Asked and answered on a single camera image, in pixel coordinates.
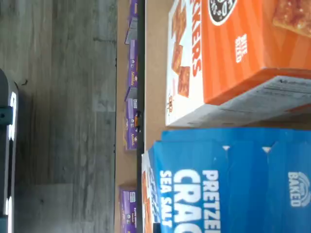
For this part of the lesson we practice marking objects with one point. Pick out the gray robot base cart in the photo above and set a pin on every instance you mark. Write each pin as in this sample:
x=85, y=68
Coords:
x=2, y=92

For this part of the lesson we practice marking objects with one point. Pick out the purple Annie's box orange label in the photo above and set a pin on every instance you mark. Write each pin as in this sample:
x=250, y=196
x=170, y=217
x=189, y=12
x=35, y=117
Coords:
x=131, y=114

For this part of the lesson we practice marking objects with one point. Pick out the wooden shelf board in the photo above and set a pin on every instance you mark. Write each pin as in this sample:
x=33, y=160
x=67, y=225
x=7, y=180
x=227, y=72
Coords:
x=155, y=72
x=120, y=72

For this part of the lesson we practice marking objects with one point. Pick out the orange white pretzel crackers box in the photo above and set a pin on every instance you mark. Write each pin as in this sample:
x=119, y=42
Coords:
x=230, y=72

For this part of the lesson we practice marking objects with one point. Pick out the purple Annie's box chocolate picture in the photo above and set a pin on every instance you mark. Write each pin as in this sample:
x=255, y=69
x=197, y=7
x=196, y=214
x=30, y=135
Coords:
x=128, y=213

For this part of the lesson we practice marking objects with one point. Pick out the blue white pretzel crackers box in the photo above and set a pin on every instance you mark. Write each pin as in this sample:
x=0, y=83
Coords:
x=243, y=194

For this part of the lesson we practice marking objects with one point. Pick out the teal aluminium frame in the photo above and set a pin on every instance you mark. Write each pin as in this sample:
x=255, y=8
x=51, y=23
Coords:
x=5, y=115

